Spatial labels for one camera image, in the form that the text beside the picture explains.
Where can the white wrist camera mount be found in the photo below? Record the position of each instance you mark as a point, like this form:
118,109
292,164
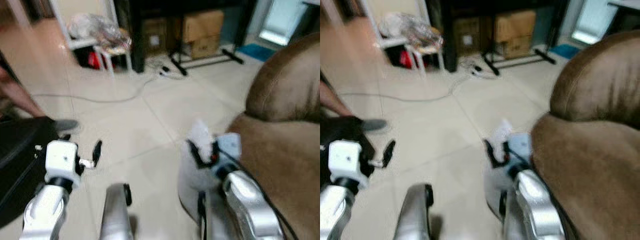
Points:
346,159
521,146
230,145
62,160

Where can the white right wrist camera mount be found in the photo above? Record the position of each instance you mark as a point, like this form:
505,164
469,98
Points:
521,146
230,145

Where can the grey slipper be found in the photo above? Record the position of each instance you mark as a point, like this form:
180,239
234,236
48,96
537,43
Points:
375,125
67,125

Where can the glass door panel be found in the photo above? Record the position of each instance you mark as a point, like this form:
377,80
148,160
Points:
594,20
282,20

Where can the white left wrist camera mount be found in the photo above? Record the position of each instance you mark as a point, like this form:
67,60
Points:
346,159
62,160

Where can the large cardboard box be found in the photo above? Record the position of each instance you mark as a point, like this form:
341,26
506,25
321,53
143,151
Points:
202,25
515,25

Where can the small cardboard box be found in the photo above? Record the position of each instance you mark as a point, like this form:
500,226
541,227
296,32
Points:
206,48
516,48

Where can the blue floor mat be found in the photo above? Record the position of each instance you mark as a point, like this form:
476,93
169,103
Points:
565,51
256,51

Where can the white power strip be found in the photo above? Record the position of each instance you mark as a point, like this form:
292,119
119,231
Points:
165,73
477,72

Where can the clear plastic bag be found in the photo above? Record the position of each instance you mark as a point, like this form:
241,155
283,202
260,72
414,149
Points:
97,27
410,27

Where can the brown sofa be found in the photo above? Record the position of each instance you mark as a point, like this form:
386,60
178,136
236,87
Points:
285,150
590,150

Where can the white stool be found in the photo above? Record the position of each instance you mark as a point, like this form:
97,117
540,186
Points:
115,51
426,51

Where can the dark cardboard box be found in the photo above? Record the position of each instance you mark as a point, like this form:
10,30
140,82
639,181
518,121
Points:
468,36
155,36

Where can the red item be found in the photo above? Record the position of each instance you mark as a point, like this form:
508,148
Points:
406,60
94,60

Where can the person's bare leg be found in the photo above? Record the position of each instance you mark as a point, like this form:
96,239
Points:
332,100
17,97

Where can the black table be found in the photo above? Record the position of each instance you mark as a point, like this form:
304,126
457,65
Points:
136,30
449,30

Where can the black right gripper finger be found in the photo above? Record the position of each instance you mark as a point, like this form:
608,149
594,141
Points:
492,157
195,157

